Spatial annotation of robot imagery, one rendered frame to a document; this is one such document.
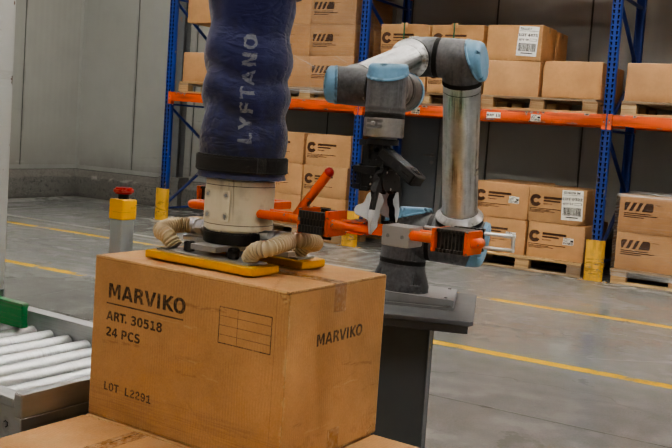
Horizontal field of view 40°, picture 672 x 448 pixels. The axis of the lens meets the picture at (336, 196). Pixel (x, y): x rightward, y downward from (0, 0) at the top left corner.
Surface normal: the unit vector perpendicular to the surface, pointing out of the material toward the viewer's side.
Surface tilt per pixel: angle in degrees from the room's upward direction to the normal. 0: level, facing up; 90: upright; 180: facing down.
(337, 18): 91
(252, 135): 80
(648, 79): 89
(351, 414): 90
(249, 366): 90
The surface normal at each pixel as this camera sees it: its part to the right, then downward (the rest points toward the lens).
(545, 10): -0.50, 0.03
